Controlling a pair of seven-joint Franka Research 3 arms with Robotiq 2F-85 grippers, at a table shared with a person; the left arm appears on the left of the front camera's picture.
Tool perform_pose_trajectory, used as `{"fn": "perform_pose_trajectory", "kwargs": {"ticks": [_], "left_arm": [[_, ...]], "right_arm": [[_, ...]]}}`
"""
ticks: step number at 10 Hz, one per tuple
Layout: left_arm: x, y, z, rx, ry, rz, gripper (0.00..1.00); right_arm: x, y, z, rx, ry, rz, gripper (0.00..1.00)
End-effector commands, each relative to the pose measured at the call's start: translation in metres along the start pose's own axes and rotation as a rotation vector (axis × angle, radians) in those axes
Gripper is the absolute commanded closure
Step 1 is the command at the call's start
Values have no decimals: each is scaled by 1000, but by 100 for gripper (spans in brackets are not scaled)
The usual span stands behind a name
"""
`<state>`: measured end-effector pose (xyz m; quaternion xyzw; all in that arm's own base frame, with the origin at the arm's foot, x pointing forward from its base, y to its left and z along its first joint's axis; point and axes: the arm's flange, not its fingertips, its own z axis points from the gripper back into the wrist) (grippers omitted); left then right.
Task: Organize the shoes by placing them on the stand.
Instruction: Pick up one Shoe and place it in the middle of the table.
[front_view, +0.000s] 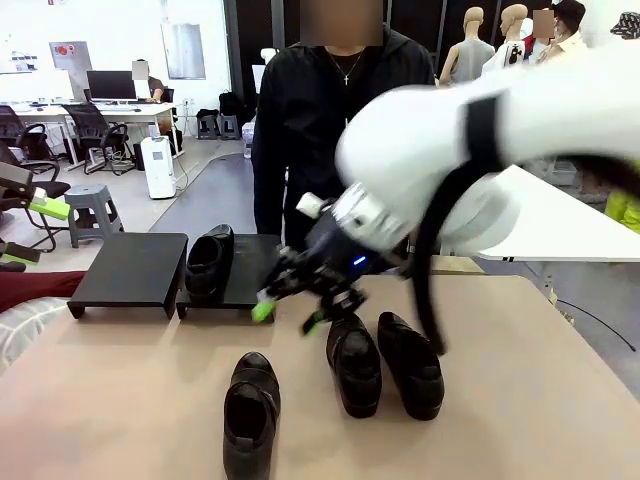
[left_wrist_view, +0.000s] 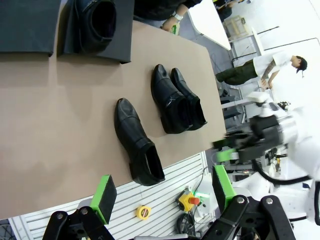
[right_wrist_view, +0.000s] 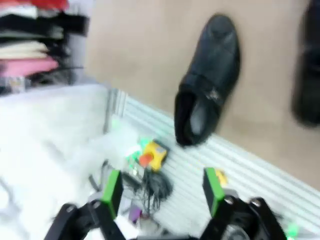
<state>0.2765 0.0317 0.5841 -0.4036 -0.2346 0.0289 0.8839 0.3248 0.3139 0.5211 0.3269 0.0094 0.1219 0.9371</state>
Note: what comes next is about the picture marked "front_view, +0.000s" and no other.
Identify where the grey plastic stool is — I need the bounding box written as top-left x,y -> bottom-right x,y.
63,183 -> 125,250

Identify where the mannequin in grey tank top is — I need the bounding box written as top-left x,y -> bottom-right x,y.
439,5 -> 497,89

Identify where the black backpack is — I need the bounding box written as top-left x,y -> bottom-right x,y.
218,90 -> 244,117

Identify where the black office chair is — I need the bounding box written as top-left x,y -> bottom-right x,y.
0,144 -> 71,253
62,102 -> 136,176
0,104 -> 61,174

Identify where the red cloth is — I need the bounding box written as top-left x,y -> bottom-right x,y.
0,269 -> 86,314

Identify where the neon yellow garment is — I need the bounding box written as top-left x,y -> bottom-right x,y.
604,192 -> 640,236

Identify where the black computer monitor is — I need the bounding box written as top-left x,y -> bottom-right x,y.
85,69 -> 138,104

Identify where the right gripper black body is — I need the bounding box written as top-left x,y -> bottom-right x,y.
299,219 -> 396,289

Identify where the white office desk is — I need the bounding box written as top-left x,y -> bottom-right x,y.
0,99 -> 179,166

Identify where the black low shoe stand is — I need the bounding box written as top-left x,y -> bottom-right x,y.
175,233 -> 282,324
67,232 -> 190,320

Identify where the mannequin in cream jacket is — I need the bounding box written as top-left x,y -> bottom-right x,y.
532,0 -> 591,66

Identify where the person in black jacket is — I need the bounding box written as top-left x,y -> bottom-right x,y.
251,0 -> 437,251

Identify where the black leather strap shoe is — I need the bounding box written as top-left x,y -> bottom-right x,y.
184,223 -> 236,301
222,351 -> 282,480

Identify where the white computer monitor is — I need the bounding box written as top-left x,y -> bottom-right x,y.
29,68 -> 74,101

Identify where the mannequin in white navy jacket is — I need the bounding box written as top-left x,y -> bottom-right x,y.
482,3 -> 536,76

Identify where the white plastic wrap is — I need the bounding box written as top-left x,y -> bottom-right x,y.
0,295 -> 71,376

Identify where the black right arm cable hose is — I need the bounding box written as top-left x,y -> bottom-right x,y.
407,94 -> 506,357

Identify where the grey wall panel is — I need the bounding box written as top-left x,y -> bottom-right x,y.
160,22 -> 207,81

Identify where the seated person at desk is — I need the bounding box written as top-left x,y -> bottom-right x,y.
132,58 -> 169,104

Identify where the thin black floor cable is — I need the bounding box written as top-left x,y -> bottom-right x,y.
557,298 -> 640,351

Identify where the silver cross necklace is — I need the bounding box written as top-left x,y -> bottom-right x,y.
327,49 -> 366,86

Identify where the white side table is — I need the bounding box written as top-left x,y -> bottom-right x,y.
474,163 -> 640,264

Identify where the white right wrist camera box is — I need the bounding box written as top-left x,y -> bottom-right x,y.
295,192 -> 336,219

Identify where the wall poster with red signs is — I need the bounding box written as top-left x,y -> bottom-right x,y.
48,40 -> 94,71

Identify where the mannequin with bucket hat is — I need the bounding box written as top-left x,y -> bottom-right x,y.
609,12 -> 640,39

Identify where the brown cardboard piece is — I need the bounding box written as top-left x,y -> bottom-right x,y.
429,255 -> 486,275

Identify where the white air purifier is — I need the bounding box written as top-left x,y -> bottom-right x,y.
139,134 -> 177,200

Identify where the black leather buckle loafer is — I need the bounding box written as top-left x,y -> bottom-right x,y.
376,311 -> 446,421
325,312 -> 384,420

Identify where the person's right forearm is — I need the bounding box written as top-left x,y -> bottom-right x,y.
251,144 -> 289,236

